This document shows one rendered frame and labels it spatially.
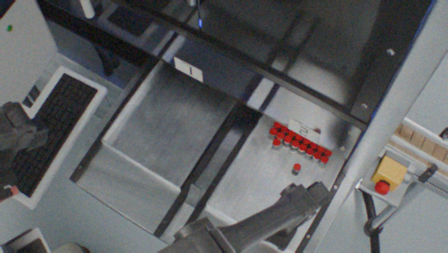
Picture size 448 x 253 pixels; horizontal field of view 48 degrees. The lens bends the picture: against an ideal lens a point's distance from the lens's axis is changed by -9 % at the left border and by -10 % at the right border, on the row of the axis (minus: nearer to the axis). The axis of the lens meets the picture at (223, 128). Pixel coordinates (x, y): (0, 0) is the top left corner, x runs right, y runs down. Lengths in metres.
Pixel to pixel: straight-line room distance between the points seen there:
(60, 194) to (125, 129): 1.00
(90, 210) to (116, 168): 0.94
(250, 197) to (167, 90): 0.39
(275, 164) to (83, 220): 1.17
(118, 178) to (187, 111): 0.27
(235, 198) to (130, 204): 0.28
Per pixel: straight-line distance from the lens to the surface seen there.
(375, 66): 1.01
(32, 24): 1.63
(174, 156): 1.50
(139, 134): 1.53
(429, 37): 0.88
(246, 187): 1.46
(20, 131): 1.06
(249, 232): 0.93
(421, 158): 1.53
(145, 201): 1.47
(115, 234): 2.38
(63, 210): 2.46
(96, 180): 1.51
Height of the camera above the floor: 2.28
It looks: 67 degrees down
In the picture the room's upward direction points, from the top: 1 degrees counter-clockwise
